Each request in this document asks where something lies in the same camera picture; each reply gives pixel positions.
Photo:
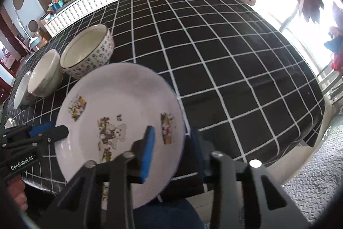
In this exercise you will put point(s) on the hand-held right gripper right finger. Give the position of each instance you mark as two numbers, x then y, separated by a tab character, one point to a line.
200	158

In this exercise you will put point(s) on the person's blue jeans leg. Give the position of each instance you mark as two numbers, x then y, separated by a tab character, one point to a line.
174	215

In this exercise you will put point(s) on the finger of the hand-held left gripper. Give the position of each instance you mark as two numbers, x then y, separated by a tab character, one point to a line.
43	129
57	133

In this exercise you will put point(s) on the plain white bowl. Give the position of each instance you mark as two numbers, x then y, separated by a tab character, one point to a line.
45	81

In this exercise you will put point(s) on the white bowl with pink flowers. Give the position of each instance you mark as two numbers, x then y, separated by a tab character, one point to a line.
20	94

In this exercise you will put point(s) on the white bowl with blue floral pattern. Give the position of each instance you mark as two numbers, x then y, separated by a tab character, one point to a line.
99	53

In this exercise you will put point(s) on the grey textured mat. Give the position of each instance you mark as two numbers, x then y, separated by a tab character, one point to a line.
316	178

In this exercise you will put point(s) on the white tufted cabinet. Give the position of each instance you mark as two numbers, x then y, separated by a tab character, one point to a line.
88	1

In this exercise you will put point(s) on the white plate with cartoon print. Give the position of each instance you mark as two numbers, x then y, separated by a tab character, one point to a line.
118	94

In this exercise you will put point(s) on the blue hanging garment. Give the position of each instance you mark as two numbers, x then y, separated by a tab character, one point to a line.
333	45

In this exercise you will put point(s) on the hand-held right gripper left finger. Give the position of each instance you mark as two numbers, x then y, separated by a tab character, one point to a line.
148	154

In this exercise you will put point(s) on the black white checked tablecloth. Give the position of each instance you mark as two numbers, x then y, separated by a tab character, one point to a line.
214	57

